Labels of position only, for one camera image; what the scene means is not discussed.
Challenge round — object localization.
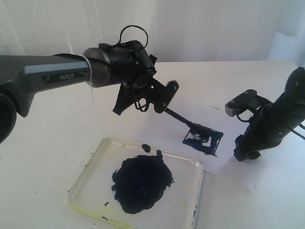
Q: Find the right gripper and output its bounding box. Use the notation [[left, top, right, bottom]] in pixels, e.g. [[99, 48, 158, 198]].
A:
[[234, 104, 290, 161]]

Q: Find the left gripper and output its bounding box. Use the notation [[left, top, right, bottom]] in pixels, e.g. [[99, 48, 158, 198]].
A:
[[112, 78, 167, 115]]

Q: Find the white paper sheet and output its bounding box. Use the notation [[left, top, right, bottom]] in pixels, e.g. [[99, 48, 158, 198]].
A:
[[138, 100, 267, 189]]

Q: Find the black paintbrush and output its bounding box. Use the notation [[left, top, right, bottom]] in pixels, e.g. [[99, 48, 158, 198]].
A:
[[165, 108, 204, 134]]

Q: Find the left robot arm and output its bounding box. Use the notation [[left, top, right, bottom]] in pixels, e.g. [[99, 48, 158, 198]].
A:
[[0, 40, 157, 140]]

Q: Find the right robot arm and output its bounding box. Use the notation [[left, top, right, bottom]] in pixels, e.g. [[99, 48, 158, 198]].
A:
[[225, 67, 305, 161]]

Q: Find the dark blue paint blob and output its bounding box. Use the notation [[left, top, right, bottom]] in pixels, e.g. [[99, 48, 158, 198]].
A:
[[112, 149, 174, 214]]

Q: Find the clear plastic paint tray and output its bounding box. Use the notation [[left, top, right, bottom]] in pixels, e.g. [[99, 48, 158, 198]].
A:
[[65, 137, 204, 229]]

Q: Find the white backdrop curtain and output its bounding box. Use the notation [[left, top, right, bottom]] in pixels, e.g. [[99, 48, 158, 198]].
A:
[[0, 0, 305, 66]]

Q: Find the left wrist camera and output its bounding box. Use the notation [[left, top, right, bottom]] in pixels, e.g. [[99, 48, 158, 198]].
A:
[[152, 80, 179, 114]]

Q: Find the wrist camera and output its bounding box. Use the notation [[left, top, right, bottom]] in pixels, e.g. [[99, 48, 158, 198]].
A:
[[152, 80, 179, 114], [225, 89, 272, 117]]

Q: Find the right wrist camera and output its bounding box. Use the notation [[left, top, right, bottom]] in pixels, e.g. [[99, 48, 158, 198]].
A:
[[225, 89, 272, 117]]

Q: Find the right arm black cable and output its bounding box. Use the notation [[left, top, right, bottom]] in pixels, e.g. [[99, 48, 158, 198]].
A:
[[235, 107, 305, 141]]

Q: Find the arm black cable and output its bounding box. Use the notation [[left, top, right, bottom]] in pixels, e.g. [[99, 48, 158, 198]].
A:
[[235, 107, 305, 141], [112, 23, 150, 48]]

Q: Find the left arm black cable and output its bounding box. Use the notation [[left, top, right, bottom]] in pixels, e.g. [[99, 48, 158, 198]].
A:
[[112, 23, 150, 48]]

